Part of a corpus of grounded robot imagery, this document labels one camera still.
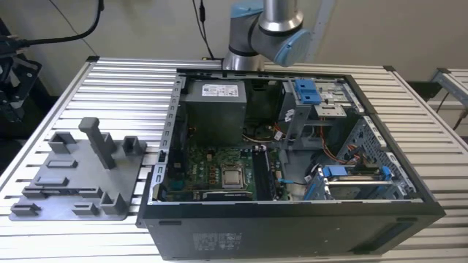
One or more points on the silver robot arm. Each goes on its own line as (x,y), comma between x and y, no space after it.
(278,16)

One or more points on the grey parts rack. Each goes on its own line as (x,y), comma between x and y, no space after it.
(74,175)

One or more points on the grey power supply unit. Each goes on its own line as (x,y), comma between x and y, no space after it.
(213,117)

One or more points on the green motherboard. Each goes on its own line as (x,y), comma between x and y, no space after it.
(205,170)

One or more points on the CPU socket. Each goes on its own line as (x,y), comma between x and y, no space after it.
(222,178)

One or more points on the silver CPU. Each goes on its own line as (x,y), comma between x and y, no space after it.
(234,178)

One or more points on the grey metal drive cage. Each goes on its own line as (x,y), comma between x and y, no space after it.
(298,123)

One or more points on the blue plastic drive latch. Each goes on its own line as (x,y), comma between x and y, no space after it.
(313,98)
(305,85)

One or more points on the black PC case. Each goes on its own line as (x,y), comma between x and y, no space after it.
(257,233)

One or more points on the hard disk in blue carrier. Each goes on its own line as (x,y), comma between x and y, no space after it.
(335,172)

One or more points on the aluminium frame table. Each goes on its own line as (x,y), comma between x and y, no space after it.
(454,82)

